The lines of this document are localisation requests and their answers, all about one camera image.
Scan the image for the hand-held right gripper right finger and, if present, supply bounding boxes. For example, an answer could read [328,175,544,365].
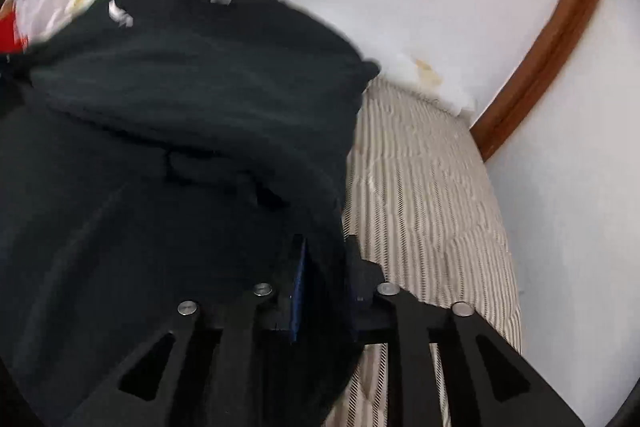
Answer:
[345,234,586,427]

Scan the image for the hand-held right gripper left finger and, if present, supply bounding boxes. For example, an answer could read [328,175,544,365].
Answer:
[65,234,308,427]

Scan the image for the black sweatshirt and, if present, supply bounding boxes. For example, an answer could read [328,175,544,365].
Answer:
[0,0,383,427]

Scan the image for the striped mattress pad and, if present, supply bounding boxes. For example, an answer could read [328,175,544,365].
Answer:
[322,74,523,427]

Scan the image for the red paper gift bag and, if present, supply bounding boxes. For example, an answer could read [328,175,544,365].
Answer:
[0,0,31,55]

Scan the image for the wooden door frame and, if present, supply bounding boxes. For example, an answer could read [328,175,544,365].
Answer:
[470,0,616,162]

